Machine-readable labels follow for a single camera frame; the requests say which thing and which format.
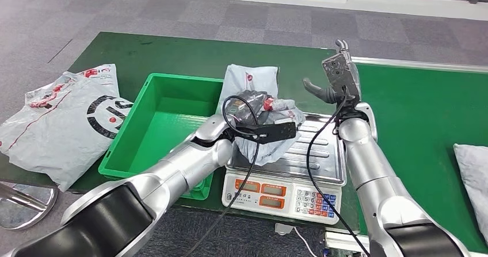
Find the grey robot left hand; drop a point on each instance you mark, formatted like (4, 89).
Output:
(248, 106)

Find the grey poly mailer parcel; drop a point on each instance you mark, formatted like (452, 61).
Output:
(474, 179)
(248, 80)

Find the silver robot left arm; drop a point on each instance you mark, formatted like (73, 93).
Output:
(152, 194)

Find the white scale with steel tray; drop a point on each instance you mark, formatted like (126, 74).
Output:
(305, 160)

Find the green plastic bin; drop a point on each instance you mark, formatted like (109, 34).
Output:
(160, 133)

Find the white plug adapter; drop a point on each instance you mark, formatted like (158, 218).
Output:
(283, 229)

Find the large white bag black logo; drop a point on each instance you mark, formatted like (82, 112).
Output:
(57, 133)

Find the chrome stool base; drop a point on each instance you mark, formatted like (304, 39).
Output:
(23, 211)

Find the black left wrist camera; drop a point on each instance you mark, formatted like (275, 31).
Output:
(274, 131)

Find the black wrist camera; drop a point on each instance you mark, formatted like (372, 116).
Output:
(339, 72)
(274, 131)

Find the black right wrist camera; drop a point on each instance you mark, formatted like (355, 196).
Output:
(339, 72)

